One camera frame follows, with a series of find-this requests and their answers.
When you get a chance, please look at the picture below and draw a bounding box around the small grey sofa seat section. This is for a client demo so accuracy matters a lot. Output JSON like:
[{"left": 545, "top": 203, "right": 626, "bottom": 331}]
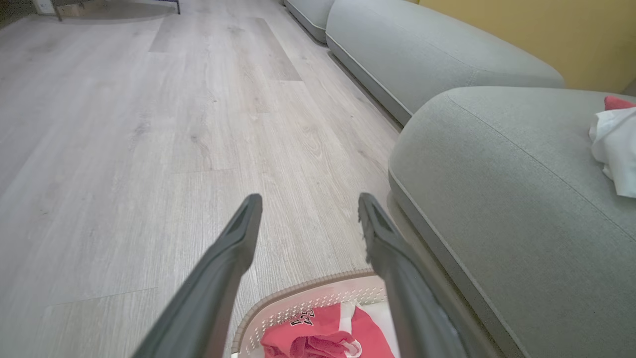
[{"left": 284, "top": 0, "right": 335, "bottom": 43}]

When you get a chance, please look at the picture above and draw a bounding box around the red jersey with white stripes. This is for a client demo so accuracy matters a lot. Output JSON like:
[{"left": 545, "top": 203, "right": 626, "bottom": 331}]
[{"left": 260, "top": 303, "right": 396, "bottom": 358}]

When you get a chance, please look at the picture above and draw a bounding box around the dark metal furniture frame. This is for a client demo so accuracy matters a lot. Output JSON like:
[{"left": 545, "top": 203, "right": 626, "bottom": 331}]
[{"left": 50, "top": 0, "right": 181, "bottom": 22}]

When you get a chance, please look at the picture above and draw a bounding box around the red cloth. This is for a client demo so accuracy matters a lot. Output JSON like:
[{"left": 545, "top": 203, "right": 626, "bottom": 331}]
[{"left": 604, "top": 95, "right": 636, "bottom": 111}]

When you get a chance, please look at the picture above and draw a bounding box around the white cloth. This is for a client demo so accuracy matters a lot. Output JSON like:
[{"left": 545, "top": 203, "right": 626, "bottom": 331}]
[{"left": 589, "top": 107, "right": 636, "bottom": 198}]

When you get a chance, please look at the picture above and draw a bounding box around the long grey sofa seat section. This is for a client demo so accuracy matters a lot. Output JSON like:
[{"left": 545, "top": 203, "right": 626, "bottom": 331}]
[{"left": 326, "top": 0, "right": 566, "bottom": 126}]

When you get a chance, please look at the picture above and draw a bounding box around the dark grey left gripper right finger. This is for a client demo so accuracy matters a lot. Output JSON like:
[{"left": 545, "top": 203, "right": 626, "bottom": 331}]
[{"left": 358, "top": 192, "right": 498, "bottom": 358}]

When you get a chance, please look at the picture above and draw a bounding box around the white and brown laundry basket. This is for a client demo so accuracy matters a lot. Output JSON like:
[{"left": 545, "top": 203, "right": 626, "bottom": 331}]
[{"left": 231, "top": 269, "right": 404, "bottom": 358}]

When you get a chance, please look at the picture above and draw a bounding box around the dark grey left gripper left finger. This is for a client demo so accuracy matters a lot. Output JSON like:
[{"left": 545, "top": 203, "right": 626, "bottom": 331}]
[{"left": 131, "top": 193, "right": 263, "bottom": 358}]

